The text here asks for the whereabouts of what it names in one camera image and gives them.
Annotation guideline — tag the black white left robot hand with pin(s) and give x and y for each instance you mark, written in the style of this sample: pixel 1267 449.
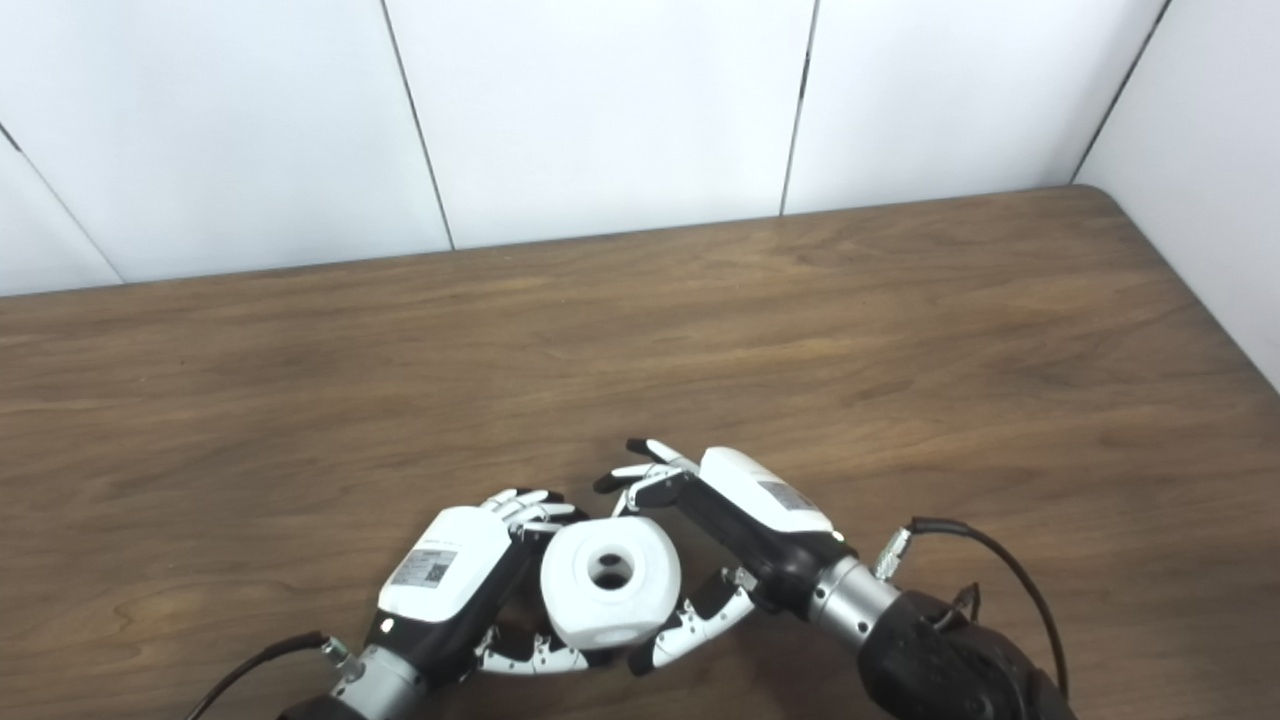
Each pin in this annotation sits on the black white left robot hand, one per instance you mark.
pixel 450 580

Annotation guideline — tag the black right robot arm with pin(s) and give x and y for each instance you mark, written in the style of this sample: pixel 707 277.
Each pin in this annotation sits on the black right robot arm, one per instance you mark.
pixel 930 650

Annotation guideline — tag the round white plastic piece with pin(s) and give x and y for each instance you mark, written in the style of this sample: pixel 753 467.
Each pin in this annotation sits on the round white plastic piece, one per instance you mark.
pixel 612 580

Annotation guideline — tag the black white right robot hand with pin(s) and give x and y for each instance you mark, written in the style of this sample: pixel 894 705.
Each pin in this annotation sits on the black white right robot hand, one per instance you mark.
pixel 760 520

